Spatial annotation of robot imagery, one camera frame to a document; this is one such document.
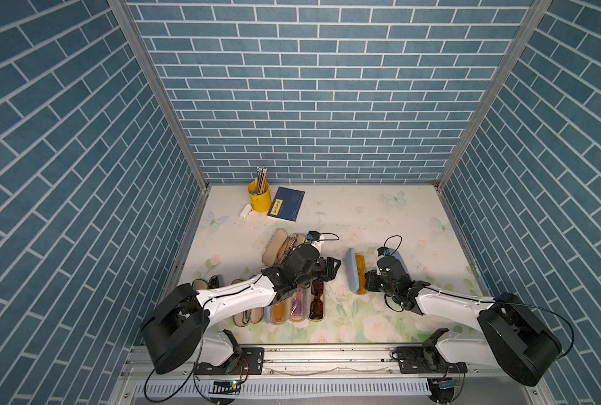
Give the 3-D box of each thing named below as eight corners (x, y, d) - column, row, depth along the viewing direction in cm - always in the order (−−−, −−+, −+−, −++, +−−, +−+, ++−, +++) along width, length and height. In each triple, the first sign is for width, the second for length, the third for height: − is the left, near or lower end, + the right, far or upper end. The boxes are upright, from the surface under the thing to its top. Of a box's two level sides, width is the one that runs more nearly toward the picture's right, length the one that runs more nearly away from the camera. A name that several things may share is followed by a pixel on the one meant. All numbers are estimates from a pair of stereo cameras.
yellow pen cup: (250, 213, 111) (245, 196, 103) (253, 197, 118) (249, 180, 109) (270, 213, 112) (267, 197, 103) (272, 197, 118) (269, 180, 110)
